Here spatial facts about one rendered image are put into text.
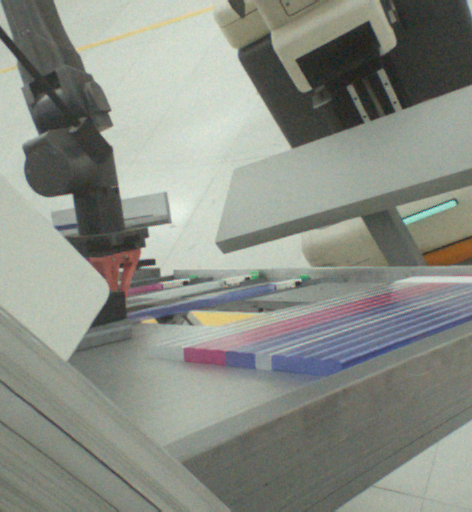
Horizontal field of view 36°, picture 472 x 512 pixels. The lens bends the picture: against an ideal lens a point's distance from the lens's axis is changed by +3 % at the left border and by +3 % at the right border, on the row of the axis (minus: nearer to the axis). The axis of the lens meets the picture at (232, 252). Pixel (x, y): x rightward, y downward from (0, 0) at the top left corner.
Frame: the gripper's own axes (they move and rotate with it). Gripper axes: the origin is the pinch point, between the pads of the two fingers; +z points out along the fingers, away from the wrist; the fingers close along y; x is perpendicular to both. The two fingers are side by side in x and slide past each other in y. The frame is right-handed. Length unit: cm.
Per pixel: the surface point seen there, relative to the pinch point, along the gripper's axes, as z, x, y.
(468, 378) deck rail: 1.5, -10.1, 48.8
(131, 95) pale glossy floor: -54, 222, -218
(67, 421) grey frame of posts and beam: -10, -47, 52
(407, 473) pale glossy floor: 57, 79, -4
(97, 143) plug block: -19.3, -9.1, 12.1
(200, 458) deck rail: -4, -38, 48
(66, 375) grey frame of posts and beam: -11, -47, 52
